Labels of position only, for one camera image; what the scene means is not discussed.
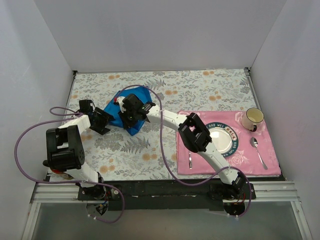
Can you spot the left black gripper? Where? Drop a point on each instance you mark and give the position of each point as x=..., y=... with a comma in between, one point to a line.
x=100, y=120

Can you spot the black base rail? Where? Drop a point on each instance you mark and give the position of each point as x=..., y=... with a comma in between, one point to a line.
x=171, y=195

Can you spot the white plate green rim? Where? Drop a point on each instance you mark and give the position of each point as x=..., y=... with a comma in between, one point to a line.
x=224, y=138

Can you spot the silver spoon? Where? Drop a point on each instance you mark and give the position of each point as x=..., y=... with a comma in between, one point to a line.
x=254, y=144

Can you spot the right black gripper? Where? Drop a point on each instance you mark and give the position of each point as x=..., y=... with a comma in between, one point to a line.
x=127, y=118

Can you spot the red and black mug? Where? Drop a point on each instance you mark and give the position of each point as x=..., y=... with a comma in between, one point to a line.
x=56, y=172

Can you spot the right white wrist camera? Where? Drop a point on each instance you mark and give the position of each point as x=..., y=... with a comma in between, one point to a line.
x=119, y=101

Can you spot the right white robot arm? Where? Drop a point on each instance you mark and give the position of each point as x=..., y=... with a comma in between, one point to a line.
x=195, y=137

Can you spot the cream mug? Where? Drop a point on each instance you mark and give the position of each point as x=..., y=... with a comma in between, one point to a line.
x=252, y=118

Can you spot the silver fork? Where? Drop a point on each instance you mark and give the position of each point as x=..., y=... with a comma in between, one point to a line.
x=190, y=163

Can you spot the pink floral placemat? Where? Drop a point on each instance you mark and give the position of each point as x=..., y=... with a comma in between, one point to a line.
x=246, y=157

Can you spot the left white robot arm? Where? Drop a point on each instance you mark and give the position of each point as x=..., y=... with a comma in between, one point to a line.
x=65, y=152

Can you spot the blue cloth napkin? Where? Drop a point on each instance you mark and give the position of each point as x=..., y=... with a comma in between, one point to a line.
x=135, y=99

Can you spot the floral tablecloth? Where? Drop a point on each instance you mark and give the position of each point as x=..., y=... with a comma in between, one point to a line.
x=151, y=153

